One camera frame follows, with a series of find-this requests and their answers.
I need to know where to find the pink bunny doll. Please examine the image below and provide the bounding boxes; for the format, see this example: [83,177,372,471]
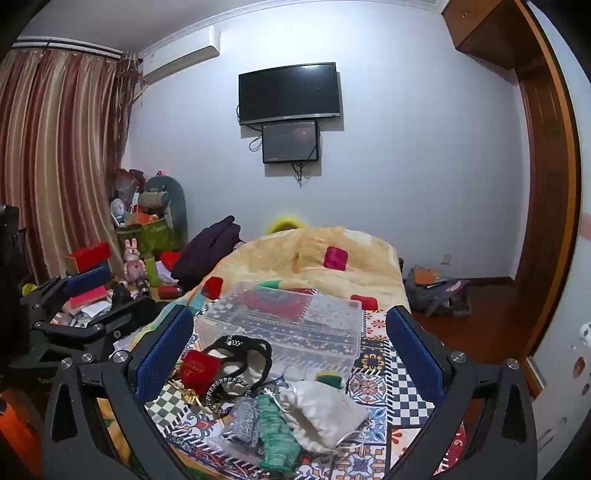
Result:
[123,238,148,288]

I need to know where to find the green bottle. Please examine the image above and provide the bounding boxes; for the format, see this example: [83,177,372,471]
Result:
[144,253,161,288]

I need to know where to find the black white beaded bracelet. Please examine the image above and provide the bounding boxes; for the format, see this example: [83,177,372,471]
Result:
[205,376,253,417]

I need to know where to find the grey orange backpack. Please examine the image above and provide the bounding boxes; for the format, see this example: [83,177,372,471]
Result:
[403,266,472,319]

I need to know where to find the pink box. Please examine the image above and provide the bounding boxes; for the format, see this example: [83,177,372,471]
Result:
[68,285,110,311]

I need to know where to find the gold ornament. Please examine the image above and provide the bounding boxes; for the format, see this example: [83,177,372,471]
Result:
[172,379,205,409]

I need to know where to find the orange object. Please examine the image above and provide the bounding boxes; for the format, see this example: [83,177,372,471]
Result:
[0,387,43,477]

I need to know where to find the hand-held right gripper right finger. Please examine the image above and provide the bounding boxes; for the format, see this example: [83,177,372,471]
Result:
[384,305,539,480]

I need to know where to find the patterned bedsheet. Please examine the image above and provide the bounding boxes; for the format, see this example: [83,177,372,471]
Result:
[92,291,468,480]

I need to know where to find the red velvet pouch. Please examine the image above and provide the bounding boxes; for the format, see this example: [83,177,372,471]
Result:
[178,349,223,394]

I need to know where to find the green knitted cloth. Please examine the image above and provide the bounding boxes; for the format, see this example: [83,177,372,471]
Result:
[255,394,302,470]

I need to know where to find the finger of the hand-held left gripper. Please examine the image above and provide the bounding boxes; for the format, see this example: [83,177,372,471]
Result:
[19,265,114,320]
[9,282,158,370]

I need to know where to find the green gift bag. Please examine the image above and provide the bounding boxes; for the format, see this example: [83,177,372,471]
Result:
[137,219,179,260]

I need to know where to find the magenta pouch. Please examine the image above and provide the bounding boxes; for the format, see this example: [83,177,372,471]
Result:
[322,246,348,271]

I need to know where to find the small black monitor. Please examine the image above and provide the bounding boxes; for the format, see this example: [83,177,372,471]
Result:
[261,120,321,165]

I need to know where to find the black headband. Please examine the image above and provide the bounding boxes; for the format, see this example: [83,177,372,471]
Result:
[202,335,274,403]

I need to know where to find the yellow blanket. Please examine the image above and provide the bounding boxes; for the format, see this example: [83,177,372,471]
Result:
[184,225,413,315]

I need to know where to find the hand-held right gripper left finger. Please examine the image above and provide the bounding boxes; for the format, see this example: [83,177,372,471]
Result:
[42,305,195,480]

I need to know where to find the dark clothes pile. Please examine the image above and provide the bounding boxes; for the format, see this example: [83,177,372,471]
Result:
[171,215,245,292]

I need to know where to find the wooden overhead cabinet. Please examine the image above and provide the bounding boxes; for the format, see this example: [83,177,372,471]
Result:
[440,0,530,71]

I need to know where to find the black wall television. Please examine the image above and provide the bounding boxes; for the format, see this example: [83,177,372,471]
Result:
[238,62,342,127]

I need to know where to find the striped red curtain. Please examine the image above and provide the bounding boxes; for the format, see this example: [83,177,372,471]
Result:
[0,46,141,289]

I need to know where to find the curtain rail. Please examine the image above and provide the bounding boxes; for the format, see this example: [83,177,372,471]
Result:
[11,39,126,60]

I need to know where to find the clear plastic storage box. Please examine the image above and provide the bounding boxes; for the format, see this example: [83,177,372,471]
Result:
[194,282,365,385]

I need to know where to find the wooden door frame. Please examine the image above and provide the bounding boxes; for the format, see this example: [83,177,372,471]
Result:
[512,0,583,398]

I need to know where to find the white drawstring pouch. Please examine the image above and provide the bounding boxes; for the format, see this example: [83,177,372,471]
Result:
[276,379,371,456]

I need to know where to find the clear plastic bag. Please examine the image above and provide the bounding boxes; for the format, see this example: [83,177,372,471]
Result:
[207,433,269,468]

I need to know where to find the green plush dinosaur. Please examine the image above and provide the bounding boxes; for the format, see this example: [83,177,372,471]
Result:
[140,175,188,243]

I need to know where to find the silver glitter pouch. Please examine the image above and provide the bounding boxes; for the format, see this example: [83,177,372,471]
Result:
[223,396,265,446]

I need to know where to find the white air conditioner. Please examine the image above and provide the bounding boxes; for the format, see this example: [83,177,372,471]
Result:
[137,25,222,87]

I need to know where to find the red box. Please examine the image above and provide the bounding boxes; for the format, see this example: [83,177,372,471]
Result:
[68,243,112,274]

